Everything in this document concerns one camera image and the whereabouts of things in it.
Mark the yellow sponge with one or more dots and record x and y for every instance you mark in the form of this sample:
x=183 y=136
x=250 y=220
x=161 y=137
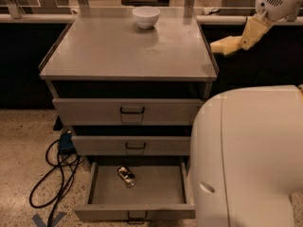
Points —
x=226 y=45

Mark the grey top drawer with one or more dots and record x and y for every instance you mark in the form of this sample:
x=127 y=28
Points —
x=126 y=111

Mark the grey metal drawer cabinet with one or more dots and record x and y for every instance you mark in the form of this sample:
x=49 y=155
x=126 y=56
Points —
x=105 y=54

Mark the grey bottom drawer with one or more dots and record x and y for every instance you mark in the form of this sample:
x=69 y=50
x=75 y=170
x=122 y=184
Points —
x=160 y=192

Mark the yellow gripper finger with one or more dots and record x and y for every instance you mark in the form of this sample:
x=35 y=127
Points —
x=255 y=28

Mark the blue power adapter box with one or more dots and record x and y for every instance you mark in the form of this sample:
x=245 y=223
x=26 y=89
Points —
x=66 y=144

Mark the grey middle drawer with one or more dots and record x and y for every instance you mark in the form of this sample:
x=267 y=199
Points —
x=132 y=145

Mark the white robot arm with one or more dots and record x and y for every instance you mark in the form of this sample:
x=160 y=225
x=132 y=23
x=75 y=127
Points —
x=246 y=154

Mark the white ceramic bowl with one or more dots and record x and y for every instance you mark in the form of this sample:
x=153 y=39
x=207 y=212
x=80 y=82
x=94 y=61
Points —
x=146 y=17

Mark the crushed shiny metal can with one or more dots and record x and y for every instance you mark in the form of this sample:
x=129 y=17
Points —
x=126 y=176

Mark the grey drawer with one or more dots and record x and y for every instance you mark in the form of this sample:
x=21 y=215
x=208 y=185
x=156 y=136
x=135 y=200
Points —
x=126 y=111
x=132 y=145
x=160 y=192

